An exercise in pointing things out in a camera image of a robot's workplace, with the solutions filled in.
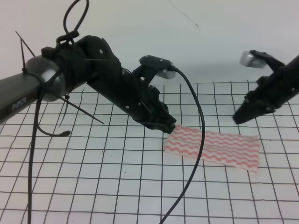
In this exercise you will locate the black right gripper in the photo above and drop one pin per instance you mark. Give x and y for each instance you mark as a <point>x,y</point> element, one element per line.
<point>271,92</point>

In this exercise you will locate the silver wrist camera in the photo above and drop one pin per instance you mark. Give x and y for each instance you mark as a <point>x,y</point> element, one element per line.
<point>248,60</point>
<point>167,73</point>

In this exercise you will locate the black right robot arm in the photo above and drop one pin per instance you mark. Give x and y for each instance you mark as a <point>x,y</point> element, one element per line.
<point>295,79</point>

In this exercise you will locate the pink wavy striped towel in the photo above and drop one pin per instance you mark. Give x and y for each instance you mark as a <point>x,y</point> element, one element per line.
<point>220,148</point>

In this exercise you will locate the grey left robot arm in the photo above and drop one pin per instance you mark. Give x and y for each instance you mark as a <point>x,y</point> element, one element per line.
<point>40,75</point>

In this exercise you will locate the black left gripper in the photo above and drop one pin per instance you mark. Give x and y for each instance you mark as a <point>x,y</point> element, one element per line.
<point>91,60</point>

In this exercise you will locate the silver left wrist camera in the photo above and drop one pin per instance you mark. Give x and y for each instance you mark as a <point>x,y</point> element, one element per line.
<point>167,73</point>

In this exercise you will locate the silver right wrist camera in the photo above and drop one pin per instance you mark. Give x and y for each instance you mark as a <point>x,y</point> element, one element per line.
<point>248,60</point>

